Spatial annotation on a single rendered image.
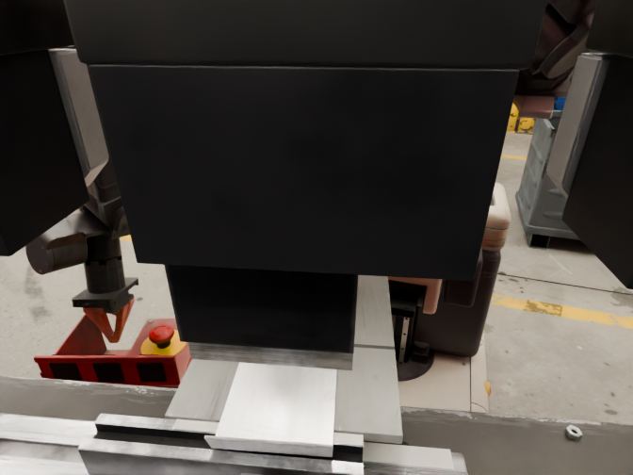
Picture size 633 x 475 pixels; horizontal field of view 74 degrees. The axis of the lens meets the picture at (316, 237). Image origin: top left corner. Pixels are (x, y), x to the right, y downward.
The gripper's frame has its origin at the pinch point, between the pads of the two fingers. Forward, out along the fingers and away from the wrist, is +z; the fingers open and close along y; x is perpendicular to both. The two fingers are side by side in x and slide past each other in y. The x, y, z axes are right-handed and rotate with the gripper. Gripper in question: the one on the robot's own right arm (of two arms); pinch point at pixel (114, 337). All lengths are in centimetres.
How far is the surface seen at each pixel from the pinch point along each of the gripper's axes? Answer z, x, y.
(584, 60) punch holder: -36, 47, 44
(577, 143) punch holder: -33, 47, 45
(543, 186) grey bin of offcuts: -4, 163, -170
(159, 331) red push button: -2.4, 9.0, 2.7
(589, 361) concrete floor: 58, 146, -89
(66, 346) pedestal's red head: -1.1, -5.1, 4.9
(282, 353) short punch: -20, 33, 43
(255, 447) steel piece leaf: -13, 31, 41
